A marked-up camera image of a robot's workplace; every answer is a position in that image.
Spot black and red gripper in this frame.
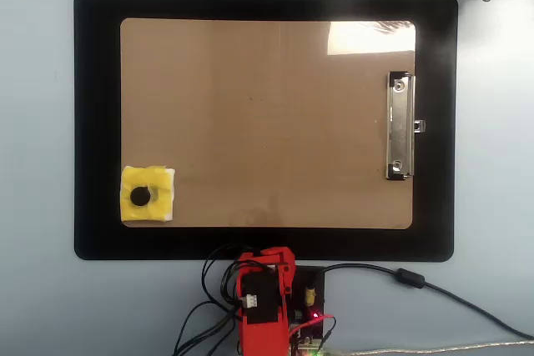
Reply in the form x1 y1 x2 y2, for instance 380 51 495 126
235 246 298 327

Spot yellow sponge with black knob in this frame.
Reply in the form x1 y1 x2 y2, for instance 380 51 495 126
119 165 176 224

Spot black robot base with electronics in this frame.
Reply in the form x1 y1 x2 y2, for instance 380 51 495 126
290 264 326 356

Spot brown clipboard board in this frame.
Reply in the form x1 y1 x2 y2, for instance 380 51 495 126
119 18 417 231

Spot metal clipboard clip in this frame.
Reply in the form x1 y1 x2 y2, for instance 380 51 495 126
384 71 426 182

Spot black rubber mat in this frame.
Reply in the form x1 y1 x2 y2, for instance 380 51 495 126
73 0 459 263

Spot black servo wires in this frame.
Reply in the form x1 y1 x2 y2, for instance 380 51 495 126
173 243 255 356

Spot red wire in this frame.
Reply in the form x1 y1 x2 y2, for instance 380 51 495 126
290 314 337 351

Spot black power cable with ferrite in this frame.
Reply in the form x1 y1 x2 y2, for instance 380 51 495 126
315 263 534 340

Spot silver braided USB cable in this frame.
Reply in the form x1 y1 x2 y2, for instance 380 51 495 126
329 339 534 356

